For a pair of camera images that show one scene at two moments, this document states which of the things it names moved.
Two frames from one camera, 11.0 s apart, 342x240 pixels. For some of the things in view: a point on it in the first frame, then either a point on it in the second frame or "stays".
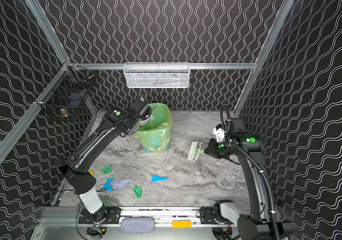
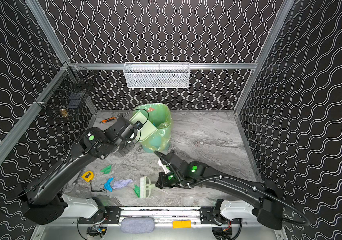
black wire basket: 66,93 stays
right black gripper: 209,148 -> 172,159
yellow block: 181,224 stays
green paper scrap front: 138,191 stays
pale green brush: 194,151 -> 145,186
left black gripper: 145,111 -> 133,129
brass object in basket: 63,112 stays
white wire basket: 169,75 stays
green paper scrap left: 107,169 stays
